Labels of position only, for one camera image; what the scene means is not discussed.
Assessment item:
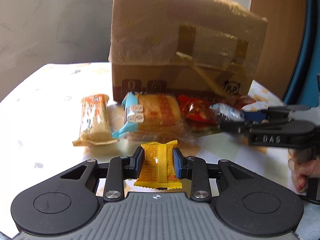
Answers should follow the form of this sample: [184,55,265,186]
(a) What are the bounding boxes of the red snack packet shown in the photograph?
[177,94,256,134]

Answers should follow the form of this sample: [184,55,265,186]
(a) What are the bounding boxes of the wooden wardrobe panel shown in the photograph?
[251,0,306,98]

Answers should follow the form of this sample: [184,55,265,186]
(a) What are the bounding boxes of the blue packaged bread cake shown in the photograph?
[112,92,193,142]

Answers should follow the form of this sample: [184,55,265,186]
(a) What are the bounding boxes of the person right hand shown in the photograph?
[288,149,320,192]

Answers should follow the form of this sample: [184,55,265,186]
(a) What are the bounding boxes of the blue curtain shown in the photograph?
[283,0,319,107]

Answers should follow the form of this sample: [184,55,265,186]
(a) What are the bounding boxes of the cardboard box with plastic liner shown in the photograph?
[109,0,267,101]

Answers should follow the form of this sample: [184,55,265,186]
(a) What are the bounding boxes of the yellow small snack packet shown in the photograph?
[134,140,183,190]

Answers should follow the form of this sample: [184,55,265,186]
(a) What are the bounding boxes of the white blue candy packet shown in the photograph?
[210,103,245,121]

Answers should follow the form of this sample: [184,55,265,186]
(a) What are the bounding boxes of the floral checkered tablecloth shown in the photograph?
[1,63,319,239]

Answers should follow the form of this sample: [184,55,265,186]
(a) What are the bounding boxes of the orange beige snack bar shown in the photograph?
[72,94,118,147]

